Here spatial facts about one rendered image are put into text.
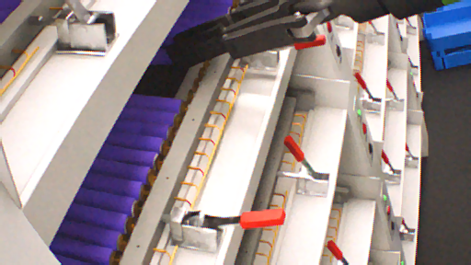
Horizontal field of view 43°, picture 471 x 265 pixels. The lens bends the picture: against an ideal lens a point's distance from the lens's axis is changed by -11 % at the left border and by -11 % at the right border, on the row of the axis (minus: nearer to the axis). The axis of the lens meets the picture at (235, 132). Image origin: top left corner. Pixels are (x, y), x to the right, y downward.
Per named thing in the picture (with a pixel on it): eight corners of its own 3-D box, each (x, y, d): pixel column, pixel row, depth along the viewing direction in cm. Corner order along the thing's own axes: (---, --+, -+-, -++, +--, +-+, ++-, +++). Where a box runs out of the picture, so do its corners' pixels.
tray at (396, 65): (405, 83, 173) (409, 41, 165) (395, 247, 128) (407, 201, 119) (335, 72, 177) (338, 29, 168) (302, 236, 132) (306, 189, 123)
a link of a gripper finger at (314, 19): (347, 4, 60) (348, 28, 56) (300, 22, 62) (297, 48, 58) (335, -17, 59) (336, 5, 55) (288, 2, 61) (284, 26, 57)
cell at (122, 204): (77, 195, 58) (141, 209, 57) (71, 209, 57) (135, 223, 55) (74, 181, 57) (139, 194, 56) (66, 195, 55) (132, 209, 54)
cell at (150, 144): (108, 140, 64) (168, 149, 63) (101, 151, 63) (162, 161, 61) (105, 125, 63) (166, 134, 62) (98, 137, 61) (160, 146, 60)
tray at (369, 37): (386, 23, 163) (390, -22, 154) (376, 180, 118) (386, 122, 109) (313, 12, 167) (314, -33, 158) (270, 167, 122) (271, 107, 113)
